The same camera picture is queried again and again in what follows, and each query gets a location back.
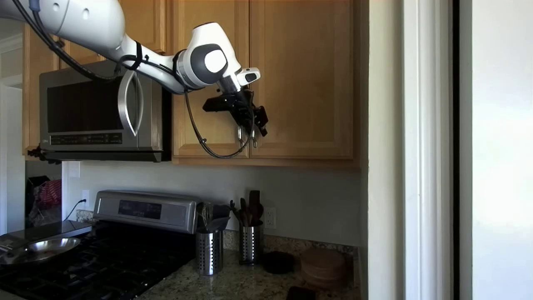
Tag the wooden cabinet frame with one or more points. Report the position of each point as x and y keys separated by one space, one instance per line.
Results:
x=361 y=84

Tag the steel utensil holder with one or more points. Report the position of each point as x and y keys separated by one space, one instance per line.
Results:
x=211 y=254
x=251 y=244

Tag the black spatula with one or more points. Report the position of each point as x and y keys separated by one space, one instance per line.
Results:
x=219 y=218

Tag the white wall outlet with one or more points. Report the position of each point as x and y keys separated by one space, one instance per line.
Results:
x=86 y=199

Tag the white door frame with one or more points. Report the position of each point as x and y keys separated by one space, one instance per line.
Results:
x=427 y=151

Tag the silver frying pan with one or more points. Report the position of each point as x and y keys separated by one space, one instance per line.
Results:
x=48 y=248

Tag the red bag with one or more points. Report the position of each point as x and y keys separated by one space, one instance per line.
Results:
x=48 y=198

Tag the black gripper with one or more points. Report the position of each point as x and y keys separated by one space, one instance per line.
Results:
x=244 y=109

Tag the stainless steel stove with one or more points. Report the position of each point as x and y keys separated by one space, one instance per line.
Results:
x=144 y=209

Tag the flat black object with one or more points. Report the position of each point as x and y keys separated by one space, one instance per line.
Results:
x=302 y=294

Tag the wooden cabinet door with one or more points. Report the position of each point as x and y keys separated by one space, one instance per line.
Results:
x=234 y=18
x=311 y=84

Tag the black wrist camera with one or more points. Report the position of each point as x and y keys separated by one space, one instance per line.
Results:
x=219 y=104

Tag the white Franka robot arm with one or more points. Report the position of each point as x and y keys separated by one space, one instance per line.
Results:
x=84 y=23

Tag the black bowl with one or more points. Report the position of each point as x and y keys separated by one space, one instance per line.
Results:
x=279 y=263

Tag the dark wooden spatula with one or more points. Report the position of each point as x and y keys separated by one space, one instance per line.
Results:
x=256 y=206

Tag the stack of cork trivets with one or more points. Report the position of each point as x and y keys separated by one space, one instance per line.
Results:
x=326 y=268

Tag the stainless steel microwave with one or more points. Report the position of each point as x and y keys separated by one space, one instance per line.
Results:
x=84 y=111

